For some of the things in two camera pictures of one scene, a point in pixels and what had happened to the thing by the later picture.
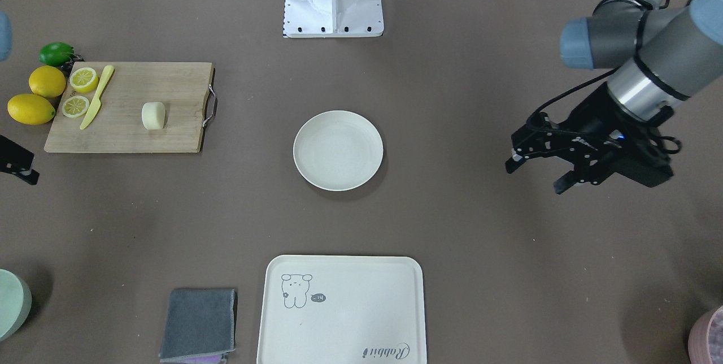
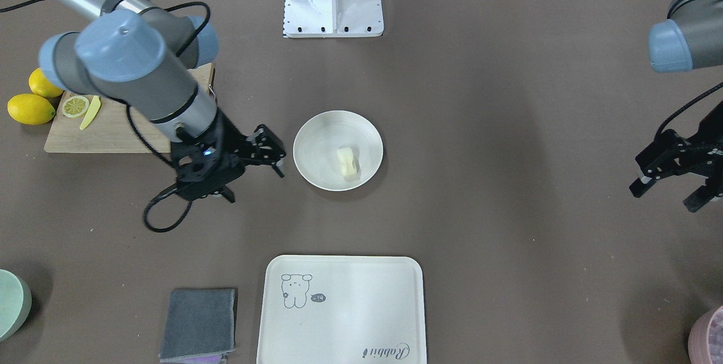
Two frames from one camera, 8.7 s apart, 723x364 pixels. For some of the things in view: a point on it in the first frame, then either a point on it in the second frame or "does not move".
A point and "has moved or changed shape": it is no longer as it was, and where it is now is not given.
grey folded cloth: x=200 y=325 does not move
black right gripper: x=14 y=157 to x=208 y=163
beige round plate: x=338 y=150 does not move
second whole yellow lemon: x=47 y=81 does not move
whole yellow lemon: x=30 y=109 does not move
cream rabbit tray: x=342 y=310 does not move
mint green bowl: x=16 y=304 does not move
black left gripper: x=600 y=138 to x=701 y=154
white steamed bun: x=153 y=115 has moved or changed shape
